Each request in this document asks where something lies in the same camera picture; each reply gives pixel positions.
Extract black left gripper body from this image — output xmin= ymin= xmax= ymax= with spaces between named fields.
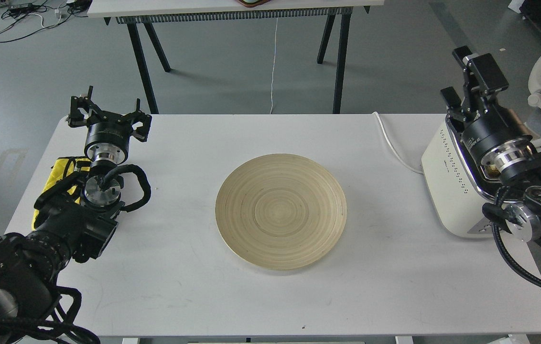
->
xmin=84 ymin=114 xmax=131 ymax=161

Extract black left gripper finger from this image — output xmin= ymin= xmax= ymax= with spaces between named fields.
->
xmin=66 ymin=86 xmax=108 ymax=128
xmin=118 ymin=98 xmax=152 ymax=143

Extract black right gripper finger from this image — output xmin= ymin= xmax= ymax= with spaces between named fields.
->
xmin=440 ymin=86 xmax=472 ymax=123
xmin=452 ymin=46 xmax=509 ymax=113

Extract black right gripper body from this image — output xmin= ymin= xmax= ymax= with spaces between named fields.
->
xmin=461 ymin=104 xmax=533 ymax=168

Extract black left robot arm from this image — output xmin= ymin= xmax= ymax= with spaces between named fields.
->
xmin=0 ymin=91 xmax=152 ymax=344

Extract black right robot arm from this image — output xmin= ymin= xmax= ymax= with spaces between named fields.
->
xmin=441 ymin=46 xmax=541 ymax=289

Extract white toaster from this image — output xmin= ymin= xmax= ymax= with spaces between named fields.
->
xmin=422 ymin=115 xmax=502 ymax=239

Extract yellow cloth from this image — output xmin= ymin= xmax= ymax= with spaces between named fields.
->
xmin=32 ymin=156 xmax=91 ymax=231

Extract background table with black legs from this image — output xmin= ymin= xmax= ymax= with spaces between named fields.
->
xmin=87 ymin=0 xmax=384 ymax=115

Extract round bamboo plate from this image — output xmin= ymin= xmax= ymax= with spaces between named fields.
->
xmin=215 ymin=154 xmax=347 ymax=270

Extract brown object on background table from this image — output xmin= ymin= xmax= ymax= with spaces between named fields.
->
xmin=237 ymin=0 xmax=269 ymax=8

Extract white toaster power cable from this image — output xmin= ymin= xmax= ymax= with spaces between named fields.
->
xmin=372 ymin=111 xmax=424 ymax=174

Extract floor cables and power strips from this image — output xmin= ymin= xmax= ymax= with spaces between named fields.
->
xmin=0 ymin=0 xmax=90 ymax=51

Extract white hanging cable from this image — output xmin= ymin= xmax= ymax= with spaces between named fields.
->
xmin=270 ymin=17 xmax=279 ymax=114

